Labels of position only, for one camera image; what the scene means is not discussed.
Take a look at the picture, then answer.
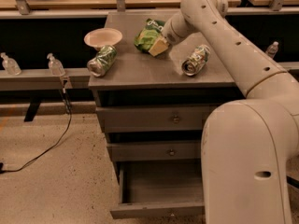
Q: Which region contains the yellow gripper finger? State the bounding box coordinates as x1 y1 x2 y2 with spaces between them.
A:
149 35 170 57

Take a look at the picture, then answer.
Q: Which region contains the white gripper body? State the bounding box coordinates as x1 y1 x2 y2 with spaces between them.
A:
162 11 191 45

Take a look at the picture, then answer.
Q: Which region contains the green rice chip bag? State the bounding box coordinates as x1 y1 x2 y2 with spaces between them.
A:
134 18 165 53

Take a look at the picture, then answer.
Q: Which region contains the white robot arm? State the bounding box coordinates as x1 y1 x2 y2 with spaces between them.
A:
163 0 299 224

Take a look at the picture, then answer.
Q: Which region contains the grey drawer cabinet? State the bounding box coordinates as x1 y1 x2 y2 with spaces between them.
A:
88 10 247 220

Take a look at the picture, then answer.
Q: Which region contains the grey top drawer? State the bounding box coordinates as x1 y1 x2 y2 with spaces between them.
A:
96 104 217 133

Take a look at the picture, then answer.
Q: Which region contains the grey middle drawer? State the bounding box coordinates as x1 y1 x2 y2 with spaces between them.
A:
107 140 201 161

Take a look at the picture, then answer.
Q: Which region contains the grey open bottom drawer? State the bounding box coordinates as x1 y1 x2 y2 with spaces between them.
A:
110 160 204 219

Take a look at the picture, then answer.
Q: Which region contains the white green soda can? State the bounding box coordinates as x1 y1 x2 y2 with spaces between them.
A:
181 44 210 77

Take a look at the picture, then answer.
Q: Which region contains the crushed green soda can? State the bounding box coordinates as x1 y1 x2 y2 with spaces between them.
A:
87 45 117 77

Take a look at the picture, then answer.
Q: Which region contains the clear water bottle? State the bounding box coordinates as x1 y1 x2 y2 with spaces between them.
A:
265 41 278 58

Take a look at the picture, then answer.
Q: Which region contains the clear pump bottle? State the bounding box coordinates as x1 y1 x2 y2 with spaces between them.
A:
1 52 21 76
47 53 65 77

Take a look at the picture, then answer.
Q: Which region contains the clear pump bottle far left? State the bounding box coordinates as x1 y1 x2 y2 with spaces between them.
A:
1 52 21 76

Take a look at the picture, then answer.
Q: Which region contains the grey metal bench rail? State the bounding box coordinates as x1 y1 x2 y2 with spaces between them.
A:
0 68 90 91

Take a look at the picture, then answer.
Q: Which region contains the black floor cable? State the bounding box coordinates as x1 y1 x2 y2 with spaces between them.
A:
0 77 73 175

